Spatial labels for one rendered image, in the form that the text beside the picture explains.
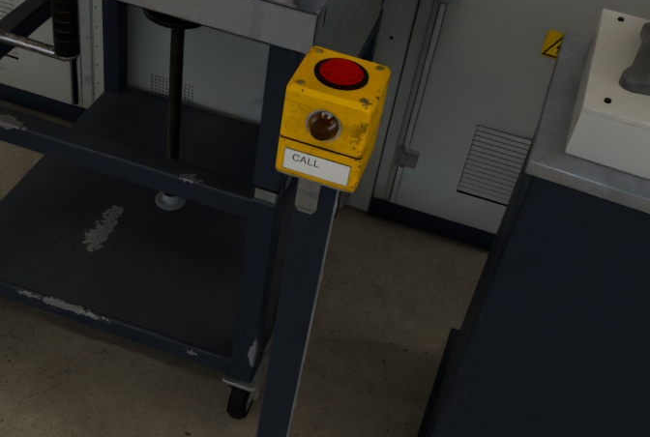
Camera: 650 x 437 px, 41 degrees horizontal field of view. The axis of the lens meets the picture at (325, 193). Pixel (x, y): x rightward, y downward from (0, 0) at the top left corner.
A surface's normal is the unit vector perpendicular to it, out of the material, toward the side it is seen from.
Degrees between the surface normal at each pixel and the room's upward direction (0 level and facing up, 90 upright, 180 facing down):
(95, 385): 0
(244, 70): 90
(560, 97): 0
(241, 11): 90
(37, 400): 0
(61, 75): 90
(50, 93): 90
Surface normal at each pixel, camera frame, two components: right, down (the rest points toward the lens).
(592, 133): -0.33, 0.58
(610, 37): 0.12, -0.78
